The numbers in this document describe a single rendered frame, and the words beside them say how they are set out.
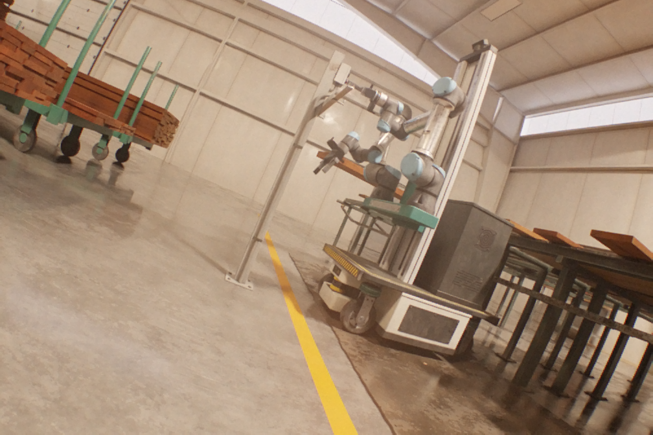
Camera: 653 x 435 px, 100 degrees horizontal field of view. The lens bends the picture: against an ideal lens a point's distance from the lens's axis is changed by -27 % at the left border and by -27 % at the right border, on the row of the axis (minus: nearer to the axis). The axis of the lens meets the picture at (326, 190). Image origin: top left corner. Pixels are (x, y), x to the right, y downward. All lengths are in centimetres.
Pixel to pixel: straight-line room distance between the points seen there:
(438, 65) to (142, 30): 901
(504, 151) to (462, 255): 1115
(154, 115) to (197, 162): 619
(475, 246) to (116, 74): 1047
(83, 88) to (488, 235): 422
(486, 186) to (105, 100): 1101
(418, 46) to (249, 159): 619
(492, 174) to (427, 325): 1097
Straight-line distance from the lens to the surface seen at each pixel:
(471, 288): 209
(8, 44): 170
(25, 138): 301
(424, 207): 177
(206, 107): 1045
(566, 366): 260
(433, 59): 1206
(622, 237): 166
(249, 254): 187
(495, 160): 1278
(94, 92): 453
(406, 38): 1186
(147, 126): 423
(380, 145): 217
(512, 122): 1340
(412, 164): 169
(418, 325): 188
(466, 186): 1225
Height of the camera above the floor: 51
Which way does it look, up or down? 3 degrees up
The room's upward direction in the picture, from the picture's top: 23 degrees clockwise
